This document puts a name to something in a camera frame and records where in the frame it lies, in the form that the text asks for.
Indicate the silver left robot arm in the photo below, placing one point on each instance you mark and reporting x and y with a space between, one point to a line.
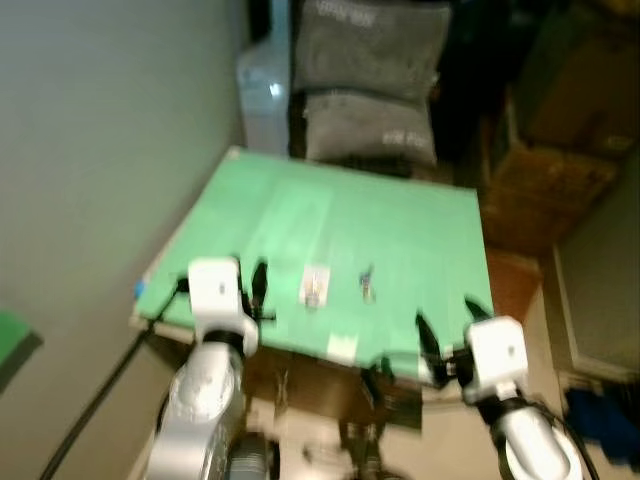
200 400

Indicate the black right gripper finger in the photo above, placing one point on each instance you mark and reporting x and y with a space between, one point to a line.
427 350
477 309

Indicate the white paper label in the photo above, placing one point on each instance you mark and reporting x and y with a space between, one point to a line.
342 348

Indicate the reddish brown floor mat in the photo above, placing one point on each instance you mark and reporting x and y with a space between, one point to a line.
512 285

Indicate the green table cloth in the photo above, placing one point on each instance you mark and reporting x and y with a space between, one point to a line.
330 220

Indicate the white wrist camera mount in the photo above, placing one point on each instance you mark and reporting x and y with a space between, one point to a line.
215 290
497 355

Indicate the tall brown cardboard box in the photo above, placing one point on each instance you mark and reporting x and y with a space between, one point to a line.
585 95

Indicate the blue cloth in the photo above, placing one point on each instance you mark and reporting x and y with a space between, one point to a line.
605 425

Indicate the small grey pillow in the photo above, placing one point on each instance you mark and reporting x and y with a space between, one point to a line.
370 128

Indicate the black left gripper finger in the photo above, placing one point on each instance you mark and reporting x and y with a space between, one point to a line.
259 283
240 270

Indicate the flat brown cardboard box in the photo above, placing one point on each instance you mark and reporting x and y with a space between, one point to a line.
525 228

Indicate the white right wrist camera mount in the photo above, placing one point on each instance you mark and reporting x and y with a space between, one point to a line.
497 355

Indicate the large grey pillow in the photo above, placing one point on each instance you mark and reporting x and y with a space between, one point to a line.
370 45

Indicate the flat printed cardboard box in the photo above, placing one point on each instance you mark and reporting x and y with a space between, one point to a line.
545 180

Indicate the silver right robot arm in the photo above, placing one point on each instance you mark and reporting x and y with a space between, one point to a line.
535 445

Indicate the green backdrop sheet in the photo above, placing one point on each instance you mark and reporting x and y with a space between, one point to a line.
18 345

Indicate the white appliance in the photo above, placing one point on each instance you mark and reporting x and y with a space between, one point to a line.
265 100

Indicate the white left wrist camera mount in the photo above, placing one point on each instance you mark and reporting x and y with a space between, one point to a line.
215 290

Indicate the blue tape piece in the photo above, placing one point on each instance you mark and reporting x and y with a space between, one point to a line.
140 290

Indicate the small metal keys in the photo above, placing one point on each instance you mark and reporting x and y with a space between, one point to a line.
368 285

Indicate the large printed cardboard box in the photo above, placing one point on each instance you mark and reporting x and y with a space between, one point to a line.
300 385

